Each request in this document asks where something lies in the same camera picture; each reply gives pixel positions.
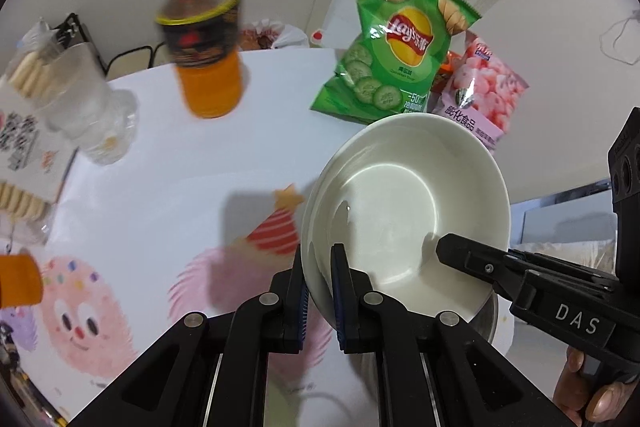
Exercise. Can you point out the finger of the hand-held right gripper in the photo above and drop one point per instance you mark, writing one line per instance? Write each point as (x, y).
(475, 262)
(565, 272)

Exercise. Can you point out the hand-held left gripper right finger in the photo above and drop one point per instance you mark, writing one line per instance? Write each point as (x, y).
(340, 302)

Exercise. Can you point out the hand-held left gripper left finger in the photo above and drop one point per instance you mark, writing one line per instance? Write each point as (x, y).
(301, 307)

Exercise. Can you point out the white bowl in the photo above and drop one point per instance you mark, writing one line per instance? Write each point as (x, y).
(410, 187)

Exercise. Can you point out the person's right hand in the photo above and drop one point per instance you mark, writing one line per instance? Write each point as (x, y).
(610, 407)

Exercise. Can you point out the light grey furniture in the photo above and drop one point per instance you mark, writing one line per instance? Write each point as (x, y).
(565, 232)

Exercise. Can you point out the pink snack bag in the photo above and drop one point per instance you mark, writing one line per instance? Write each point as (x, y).
(480, 87)

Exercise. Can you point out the orange red packet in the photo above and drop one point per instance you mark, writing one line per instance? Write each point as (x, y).
(442, 74)

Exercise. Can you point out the green chips bag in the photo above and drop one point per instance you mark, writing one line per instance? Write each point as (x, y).
(400, 57)

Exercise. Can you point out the orange juice bottle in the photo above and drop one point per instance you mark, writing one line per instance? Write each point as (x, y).
(210, 77)
(20, 279)

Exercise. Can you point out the white bottle red cap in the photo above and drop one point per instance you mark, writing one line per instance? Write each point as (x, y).
(318, 39)

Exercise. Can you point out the red white plastic bag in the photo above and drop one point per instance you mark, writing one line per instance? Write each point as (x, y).
(280, 36)

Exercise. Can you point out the clear plastic jar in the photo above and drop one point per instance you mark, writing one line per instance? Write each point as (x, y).
(90, 107)

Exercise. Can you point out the black chair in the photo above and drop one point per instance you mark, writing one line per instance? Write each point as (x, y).
(131, 52)

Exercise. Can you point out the biscuit pack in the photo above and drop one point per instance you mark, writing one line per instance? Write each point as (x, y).
(25, 127)

